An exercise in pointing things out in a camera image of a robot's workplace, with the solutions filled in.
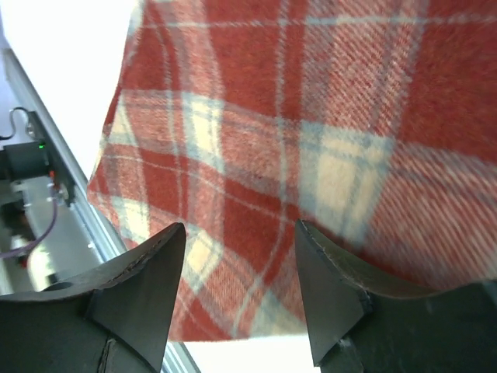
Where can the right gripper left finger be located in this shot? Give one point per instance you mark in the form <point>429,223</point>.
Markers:
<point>113,318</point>

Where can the red plaid skirt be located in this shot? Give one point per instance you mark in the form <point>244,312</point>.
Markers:
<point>375,120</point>

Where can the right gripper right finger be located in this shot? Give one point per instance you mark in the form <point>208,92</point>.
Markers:
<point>362,319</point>

